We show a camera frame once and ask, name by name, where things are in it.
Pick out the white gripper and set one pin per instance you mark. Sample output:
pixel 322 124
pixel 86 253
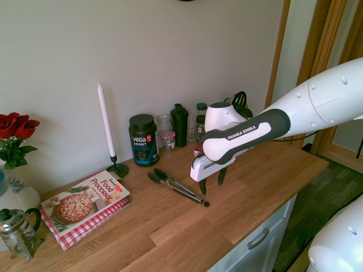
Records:
pixel 202 170

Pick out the black and steel tongs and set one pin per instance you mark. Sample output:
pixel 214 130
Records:
pixel 178 187

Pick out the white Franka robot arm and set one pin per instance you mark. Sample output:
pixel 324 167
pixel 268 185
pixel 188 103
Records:
pixel 326 90

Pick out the black candle holder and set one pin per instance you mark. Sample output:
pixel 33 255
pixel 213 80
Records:
pixel 117 170

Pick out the small red round object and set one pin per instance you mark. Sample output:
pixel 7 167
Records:
pixel 198 150

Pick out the dark lid spice jar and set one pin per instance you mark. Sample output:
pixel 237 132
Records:
pixel 200 129

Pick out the clear drinking glass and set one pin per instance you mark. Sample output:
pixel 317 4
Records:
pixel 191 129

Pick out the small jar red check lid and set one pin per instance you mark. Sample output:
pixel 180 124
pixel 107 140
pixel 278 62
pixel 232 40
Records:
pixel 167 140

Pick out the black shaker bottle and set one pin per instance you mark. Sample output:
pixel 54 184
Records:
pixel 179 127

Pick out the green lid spice bottle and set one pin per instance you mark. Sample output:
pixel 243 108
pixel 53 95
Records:
pixel 201 109

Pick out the tall clear glass jar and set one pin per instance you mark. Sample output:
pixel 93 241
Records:
pixel 164 123

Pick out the black Vega protein tub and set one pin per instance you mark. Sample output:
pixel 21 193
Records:
pixel 143 141

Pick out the black slotted spatula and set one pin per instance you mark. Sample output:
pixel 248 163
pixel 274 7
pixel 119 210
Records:
pixel 239 100

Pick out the tall white candle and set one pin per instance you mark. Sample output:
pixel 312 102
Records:
pixel 106 122

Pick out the red check cookbook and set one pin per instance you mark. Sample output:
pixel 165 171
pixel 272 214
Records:
pixel 93 224

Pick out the Food Processor cookbook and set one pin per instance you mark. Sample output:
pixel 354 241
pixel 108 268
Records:
pixel 82 198

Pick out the white floral vase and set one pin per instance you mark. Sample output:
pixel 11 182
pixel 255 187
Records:
pixel 20 195

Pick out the glass French press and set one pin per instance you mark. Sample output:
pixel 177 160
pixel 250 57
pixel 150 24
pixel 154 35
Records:
pixel 17 232

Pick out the red roses bouquet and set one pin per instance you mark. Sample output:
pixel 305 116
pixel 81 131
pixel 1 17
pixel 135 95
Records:
pixel 15 127

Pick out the wooden door frame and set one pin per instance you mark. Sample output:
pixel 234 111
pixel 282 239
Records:
pixel 320 42

